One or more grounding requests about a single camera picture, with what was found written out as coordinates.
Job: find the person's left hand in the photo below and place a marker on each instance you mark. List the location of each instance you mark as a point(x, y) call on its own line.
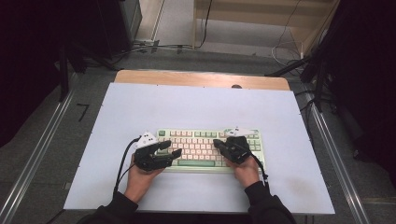
point(140, 183)

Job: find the green and beige keyboard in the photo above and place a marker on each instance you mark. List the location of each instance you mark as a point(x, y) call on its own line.
point(196, 149)

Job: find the black metal stand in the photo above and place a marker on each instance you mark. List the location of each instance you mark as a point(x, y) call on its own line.
point(63, 74)

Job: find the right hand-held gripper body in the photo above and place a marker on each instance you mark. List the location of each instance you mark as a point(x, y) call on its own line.
point(238, 149)

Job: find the person's right hand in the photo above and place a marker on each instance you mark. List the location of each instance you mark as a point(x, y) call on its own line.
point(247, 172)

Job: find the wooden table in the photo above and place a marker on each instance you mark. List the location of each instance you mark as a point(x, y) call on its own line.
point(193, 77)

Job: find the white table cover sheet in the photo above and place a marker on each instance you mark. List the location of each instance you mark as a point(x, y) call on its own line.
point(199, 105)

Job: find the aluminium floor rail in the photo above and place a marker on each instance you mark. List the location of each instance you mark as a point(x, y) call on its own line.
point(339, 161)
point(34, 155)

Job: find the light wooden shelf unit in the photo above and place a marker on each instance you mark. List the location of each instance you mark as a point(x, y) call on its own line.
point(249, 15)

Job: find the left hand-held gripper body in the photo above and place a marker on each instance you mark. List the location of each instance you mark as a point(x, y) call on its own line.
point(149, 158)

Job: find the black tripod stand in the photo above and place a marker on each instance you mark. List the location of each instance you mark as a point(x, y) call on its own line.
point(317, 71)

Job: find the grey power strip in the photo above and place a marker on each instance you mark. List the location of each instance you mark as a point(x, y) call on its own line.
point(146, 42)

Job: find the dark cabinet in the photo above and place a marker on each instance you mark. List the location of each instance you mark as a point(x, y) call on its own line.
point(121, 25)

